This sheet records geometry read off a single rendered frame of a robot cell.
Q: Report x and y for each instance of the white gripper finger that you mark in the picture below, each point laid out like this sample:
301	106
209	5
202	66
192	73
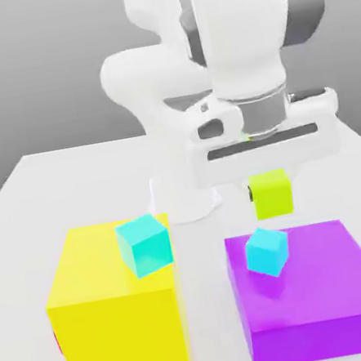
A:
248	193

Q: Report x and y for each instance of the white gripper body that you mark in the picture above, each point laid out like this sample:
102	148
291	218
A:
263	158

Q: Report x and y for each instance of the small lime green cube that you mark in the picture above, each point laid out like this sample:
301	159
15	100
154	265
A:
272	195

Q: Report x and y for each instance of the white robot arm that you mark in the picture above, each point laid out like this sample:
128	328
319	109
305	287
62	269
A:
236	42

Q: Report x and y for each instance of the small cyan cube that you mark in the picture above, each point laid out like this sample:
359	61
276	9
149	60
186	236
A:
267	252

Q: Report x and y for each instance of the small turquoise cube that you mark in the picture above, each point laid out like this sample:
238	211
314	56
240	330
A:
145	246

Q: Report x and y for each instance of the large purple box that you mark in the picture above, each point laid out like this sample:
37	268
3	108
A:
320	302

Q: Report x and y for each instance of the large yellow box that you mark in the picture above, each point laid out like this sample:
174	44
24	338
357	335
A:
120	336

